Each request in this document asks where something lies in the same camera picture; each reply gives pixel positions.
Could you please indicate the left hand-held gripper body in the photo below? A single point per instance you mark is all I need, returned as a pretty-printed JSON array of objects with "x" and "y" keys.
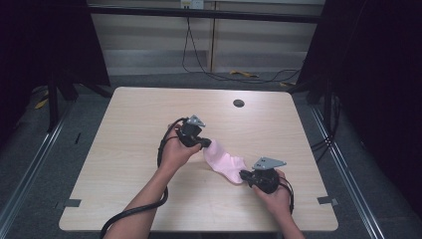
[{"x": 190, "y": 132}]

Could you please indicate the pink sock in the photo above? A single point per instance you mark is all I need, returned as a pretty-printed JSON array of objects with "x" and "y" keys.
[{"x": 225, "y": 162}]

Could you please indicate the grey tape strip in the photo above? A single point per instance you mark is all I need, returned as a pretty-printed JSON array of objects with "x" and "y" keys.
[
  {"x": 327, "y": 200},
  {"x": 72, "y": 202}
]

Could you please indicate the person's right hand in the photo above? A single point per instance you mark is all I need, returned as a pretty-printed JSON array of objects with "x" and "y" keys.
[{"x": 277, "y": 200}]

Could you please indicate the round dark table grommet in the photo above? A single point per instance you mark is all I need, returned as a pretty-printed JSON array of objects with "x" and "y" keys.
[{"x": 238, "y": 103}]

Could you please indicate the black curtain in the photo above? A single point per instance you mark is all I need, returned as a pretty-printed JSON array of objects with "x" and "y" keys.
[
  {"x": 40, "y": 49},
  {"x": 375, "y": 83}
]

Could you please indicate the yellow floor strip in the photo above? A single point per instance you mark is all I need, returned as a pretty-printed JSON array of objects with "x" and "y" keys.
[{"x": 244, "y": 73}]

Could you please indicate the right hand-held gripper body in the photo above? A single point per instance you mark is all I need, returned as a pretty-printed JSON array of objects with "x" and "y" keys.
[{"x": 265, "y": 177}]

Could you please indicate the person's left hand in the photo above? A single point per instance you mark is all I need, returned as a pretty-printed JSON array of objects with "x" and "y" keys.
[{"x": 175, "y": 154}]

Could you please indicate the white wall socket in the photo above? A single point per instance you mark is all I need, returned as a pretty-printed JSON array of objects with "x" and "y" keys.
[{"x": 191, "y": 4}]

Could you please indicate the black metal stand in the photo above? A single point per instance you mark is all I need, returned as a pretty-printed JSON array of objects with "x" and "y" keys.
[{"x": 53, "y": 103}]

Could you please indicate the silver floor rail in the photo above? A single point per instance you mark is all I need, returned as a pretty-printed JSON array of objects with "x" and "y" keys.
[
  {"x": 348, "y": 179},
  {"x": 30, "y": 169}
]

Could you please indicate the yellow floor tape piece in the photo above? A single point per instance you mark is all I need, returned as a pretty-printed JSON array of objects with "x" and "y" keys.
[{"x": 41, "y": 103}]

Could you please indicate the black horizontal bar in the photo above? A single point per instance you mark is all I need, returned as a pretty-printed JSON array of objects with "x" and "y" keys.
[{"x": 199, "y": 14}]

